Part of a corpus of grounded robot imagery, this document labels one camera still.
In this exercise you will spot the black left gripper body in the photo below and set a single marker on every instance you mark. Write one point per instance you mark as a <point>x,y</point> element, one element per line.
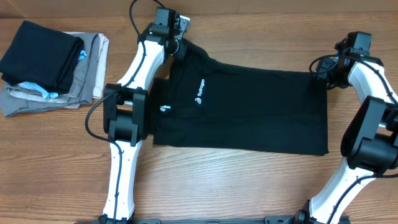
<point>178,46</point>

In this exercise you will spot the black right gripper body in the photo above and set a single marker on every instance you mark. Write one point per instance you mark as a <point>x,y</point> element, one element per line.
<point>334,77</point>

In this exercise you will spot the black polo shirt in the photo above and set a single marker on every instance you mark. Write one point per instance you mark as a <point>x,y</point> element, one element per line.
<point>206,103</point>

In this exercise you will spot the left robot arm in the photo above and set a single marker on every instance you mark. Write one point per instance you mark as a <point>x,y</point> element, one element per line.
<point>126,113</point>

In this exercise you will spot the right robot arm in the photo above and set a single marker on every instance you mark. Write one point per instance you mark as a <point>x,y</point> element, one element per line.
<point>368,146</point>

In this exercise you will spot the white folded garment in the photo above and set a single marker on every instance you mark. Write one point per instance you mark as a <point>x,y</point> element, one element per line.
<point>96,45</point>

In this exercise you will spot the light blue cloth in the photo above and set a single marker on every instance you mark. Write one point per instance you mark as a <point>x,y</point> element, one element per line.
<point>37,88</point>

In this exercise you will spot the black folded garment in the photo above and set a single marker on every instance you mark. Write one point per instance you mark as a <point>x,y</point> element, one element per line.
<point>43,56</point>

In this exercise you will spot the grey folded garment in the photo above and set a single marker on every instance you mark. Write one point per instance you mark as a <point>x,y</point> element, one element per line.
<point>11,105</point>

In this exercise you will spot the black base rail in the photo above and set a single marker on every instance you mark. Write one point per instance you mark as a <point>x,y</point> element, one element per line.
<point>265,220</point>

